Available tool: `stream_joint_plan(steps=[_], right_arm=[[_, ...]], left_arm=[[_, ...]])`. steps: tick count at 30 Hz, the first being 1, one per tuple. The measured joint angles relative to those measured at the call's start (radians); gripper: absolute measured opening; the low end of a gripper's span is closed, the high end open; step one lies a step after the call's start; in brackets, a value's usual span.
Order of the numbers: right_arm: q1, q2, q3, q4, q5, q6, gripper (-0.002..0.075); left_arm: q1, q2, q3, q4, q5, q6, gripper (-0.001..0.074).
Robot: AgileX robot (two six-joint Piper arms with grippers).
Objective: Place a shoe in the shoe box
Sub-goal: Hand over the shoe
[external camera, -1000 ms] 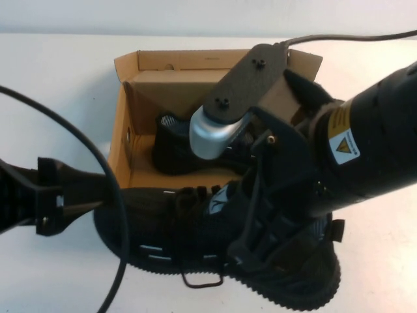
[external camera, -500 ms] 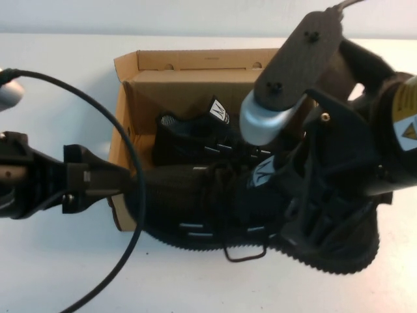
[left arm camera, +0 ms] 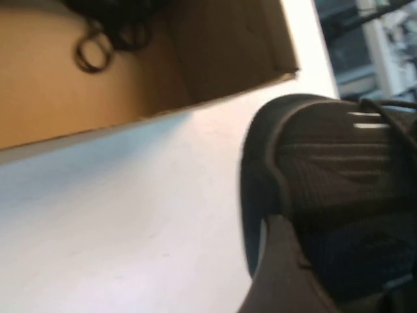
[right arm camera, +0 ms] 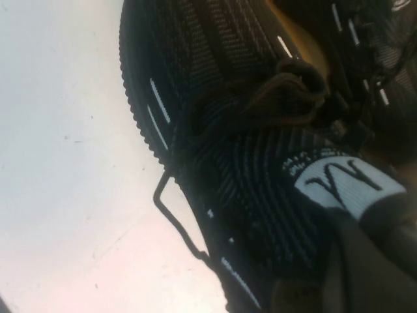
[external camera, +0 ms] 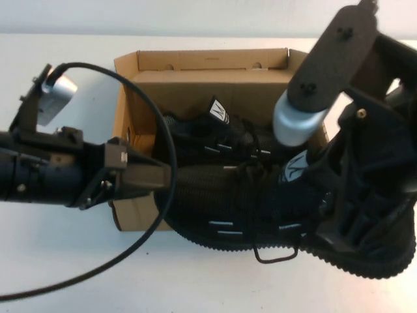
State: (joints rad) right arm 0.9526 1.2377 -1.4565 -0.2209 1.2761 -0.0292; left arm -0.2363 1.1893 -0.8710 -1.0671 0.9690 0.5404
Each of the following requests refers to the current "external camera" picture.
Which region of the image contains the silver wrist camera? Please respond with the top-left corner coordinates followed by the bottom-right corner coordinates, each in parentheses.
top-left (38, 74), bottom-right (79, 127)
top-left (272, 87), bottom-right (330, 147)

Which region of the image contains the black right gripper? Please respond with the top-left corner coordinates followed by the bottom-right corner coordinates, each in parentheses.
top-left (315, 86), bottom-right (417, 257)

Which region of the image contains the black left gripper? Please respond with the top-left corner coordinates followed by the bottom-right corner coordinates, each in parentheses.
top-left (66, 137), bottom-right (173, 211)

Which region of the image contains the black left camera mount bracket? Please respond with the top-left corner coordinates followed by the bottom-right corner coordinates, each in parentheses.
top-left (8, 63), bottom-right (86, 146)

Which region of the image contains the black mesh sneaker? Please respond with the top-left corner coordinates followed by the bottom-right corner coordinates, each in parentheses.
top-left (155, 148), bottom-right (417, 281)
top-left (152, 95), bottom-right (287, 167)

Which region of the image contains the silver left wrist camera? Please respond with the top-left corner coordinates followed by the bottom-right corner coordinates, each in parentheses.
top-left (38, 74), bottom-right (79, 127)

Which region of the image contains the black left camera cable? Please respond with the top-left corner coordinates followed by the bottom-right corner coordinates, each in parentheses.
top-left (0, 61), bottom-right (180, 303)

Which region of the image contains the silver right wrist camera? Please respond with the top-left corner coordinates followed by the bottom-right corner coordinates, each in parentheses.
top-left (272, 87), bottom-right (330, 147)

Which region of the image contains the brown cardboard shoe box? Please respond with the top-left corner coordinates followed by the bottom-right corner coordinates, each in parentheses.
top-left (112, 48), bottom-right (330, 233)

